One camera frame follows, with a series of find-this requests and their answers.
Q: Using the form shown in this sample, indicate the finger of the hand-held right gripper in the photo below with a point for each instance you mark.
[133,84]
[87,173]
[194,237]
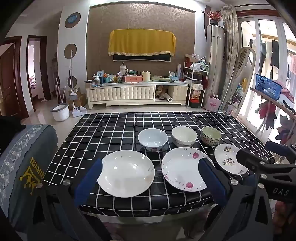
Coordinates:
[278,148]
[251,160]

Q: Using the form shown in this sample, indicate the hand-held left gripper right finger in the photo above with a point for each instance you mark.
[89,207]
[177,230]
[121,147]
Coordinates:
[211,180]

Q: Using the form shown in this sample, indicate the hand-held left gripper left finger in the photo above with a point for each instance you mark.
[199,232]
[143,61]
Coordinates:
[89,183]

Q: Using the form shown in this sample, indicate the white plate with floral print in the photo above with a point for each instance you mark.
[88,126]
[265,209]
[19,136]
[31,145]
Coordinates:
[225,155]

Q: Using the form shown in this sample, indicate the white plate with pink speckles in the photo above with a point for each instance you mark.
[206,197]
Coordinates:
[180,169]

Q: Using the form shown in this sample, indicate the plain white plate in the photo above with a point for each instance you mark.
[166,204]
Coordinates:
[127,173]

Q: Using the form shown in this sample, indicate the patterned bowl with green inside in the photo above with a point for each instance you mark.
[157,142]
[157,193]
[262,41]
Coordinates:
[210,136]

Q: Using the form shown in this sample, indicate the cream white bowl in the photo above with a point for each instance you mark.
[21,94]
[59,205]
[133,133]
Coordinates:
[184,136]

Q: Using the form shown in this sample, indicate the white bowl with pink pattern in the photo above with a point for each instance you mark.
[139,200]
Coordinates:
[152,139]

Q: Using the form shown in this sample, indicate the red hanging cloth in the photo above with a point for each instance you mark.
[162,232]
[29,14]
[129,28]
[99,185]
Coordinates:
[267,112]

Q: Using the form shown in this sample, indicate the black checked tablecloth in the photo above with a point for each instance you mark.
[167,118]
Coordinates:
[115,129]

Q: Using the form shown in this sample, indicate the blue plastic basket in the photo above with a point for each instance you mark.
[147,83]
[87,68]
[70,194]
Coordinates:
[267,87]

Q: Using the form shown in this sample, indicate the grey embroidered chair cover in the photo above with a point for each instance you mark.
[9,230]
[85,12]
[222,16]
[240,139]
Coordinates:
[27,162]

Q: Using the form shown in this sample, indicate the pink flamingo bag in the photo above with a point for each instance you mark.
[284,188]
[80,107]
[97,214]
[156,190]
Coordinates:
[214,104]

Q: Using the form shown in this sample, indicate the white dustpan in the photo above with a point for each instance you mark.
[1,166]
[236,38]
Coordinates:
[78,112]

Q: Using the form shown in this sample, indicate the white mop bucket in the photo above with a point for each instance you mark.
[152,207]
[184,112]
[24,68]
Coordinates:
[60,113]

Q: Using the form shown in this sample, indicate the oval standing mirror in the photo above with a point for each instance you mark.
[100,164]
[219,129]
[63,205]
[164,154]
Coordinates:
[245,69]

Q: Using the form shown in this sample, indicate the white paper roll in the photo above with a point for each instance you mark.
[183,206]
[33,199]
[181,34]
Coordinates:
[167,97]

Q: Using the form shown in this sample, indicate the cream tufted television cabinet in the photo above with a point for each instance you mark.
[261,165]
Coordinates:
[120,93]

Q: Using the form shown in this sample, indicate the black hanging garment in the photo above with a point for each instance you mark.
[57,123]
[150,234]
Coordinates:
[275,53]

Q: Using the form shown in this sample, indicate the black cloth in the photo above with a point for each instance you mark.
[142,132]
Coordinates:
[10,127]

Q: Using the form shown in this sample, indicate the white shelf rack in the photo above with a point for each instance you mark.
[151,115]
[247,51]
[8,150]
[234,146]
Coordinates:
[195,78]

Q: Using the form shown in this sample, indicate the silver standing air conditioner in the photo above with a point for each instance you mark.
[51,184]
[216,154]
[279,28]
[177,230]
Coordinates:
[215,64]

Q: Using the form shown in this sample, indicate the beige patterned curtain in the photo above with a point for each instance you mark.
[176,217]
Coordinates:
[230,46]

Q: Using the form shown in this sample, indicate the pink storage box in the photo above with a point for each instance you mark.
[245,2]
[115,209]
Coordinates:
[133,78]

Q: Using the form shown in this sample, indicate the white mop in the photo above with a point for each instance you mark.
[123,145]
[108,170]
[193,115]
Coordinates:
[70,69]

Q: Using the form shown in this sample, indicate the cardboard box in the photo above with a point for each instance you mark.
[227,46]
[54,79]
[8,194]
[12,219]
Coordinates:
[192,58]

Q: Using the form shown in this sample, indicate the cream canister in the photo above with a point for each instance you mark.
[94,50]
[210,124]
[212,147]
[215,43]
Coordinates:
[146,76]

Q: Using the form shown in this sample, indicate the dark wooden door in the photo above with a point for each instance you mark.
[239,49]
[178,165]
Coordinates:
[8,81]

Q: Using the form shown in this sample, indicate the black television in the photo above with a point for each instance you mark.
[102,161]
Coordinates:
[141,58]

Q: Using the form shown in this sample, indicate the vase with red flowers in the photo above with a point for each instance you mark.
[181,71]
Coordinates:
[214,17]

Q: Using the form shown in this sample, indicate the yellow cloth cover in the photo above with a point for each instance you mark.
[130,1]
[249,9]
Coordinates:
[141,41]

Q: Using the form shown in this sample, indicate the wooden rail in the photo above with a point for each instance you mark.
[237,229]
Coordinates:
[266,96]

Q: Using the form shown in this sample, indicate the brown round wall disc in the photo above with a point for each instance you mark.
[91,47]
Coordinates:
[69,49]

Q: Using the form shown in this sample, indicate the blue round wall clock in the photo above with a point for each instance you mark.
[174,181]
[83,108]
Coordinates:
[72,19]

